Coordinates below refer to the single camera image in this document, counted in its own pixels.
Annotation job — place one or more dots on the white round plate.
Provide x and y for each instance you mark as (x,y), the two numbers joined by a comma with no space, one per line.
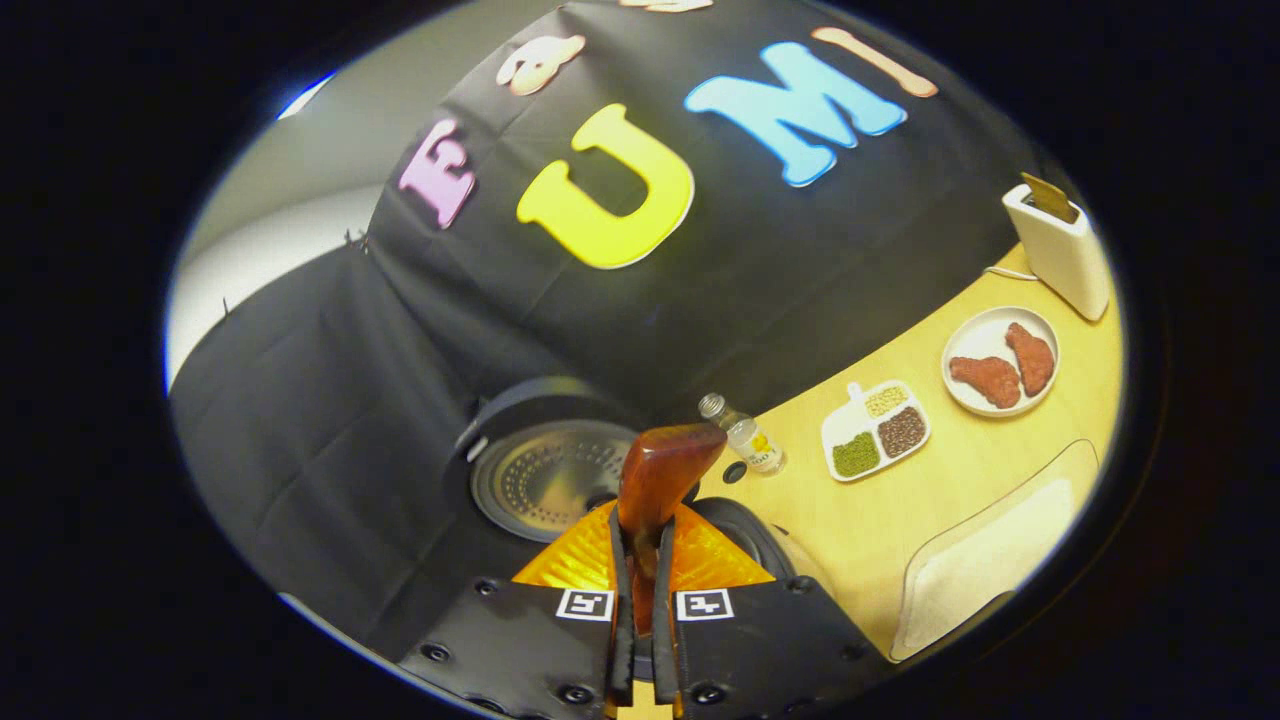
(985,335)

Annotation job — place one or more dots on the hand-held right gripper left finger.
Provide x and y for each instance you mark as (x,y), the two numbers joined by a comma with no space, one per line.
(622,650)

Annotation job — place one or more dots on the pile of green beans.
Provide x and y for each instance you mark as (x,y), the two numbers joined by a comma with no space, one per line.
(856,455)

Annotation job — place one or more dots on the white toaster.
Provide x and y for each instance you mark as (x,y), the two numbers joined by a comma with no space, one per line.
(1065,255)

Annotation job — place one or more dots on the pile of yellow beans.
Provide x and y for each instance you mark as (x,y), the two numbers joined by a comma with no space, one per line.
(886,401)

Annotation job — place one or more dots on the black backdrop cloth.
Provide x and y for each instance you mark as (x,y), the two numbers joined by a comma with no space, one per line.
(350,420)

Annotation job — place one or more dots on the grey and silver rice cooker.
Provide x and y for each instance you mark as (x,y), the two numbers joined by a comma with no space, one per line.
(550,480)

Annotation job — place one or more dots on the white divided dish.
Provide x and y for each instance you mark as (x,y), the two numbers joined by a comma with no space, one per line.
(845,415)

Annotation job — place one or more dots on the brown meat piece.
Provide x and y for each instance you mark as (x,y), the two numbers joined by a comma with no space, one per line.
(1032,358)
(988,382)

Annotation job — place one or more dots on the small glass bottle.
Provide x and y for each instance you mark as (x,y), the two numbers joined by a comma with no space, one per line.
(755,445)

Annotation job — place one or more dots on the black table grommet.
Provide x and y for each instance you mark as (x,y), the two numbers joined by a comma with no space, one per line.
(735,472)

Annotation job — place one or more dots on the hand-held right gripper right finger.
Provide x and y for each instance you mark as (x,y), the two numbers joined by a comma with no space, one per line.
(665,650)

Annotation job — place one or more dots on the brown toast slice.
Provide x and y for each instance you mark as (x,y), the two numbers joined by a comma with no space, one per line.
(1048,198)

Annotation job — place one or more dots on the pile of dark red beans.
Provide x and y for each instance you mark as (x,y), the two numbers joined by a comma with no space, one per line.
(902,432)

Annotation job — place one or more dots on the clear tray of white rice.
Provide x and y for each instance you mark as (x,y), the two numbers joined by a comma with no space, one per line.
(980,560)

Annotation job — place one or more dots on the brown wooden spoon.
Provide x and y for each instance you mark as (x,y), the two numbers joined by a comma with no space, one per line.
(660,470)

